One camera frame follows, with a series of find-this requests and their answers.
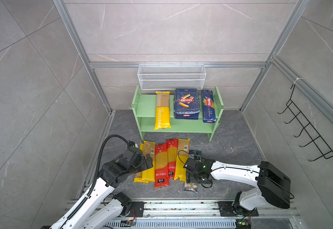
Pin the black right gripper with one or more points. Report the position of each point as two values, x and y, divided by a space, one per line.
189 177

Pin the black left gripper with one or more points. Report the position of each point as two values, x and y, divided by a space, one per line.
144 165

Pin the clear brown spaghetti package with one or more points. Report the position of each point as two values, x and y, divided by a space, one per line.
191 183

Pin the yellow Pastatime spaghetti package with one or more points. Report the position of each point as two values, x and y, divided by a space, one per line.
162 120

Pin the blue Barilla spaghetti box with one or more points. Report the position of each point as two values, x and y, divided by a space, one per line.
208 107

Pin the blue Barilla pasta bag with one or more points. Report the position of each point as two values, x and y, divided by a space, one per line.
186 104

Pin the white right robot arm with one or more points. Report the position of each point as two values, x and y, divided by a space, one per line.
270 185

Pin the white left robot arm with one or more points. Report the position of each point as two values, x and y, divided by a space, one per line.
112 173

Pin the yellow spaghetti package right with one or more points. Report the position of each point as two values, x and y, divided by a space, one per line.
182 156

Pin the red spaghetti package front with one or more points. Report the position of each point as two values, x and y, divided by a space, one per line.
161 166

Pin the red spaghetti package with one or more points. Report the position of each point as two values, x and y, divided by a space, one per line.
161 166
172 146

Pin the green two-tier shelf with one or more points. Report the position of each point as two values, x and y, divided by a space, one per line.
144 109

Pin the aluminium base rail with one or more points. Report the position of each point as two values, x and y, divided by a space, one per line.
163 209

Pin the white wire mesh basket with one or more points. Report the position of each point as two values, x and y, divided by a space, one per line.
171 76

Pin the black wire hook rack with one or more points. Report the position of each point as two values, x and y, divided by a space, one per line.
325 151

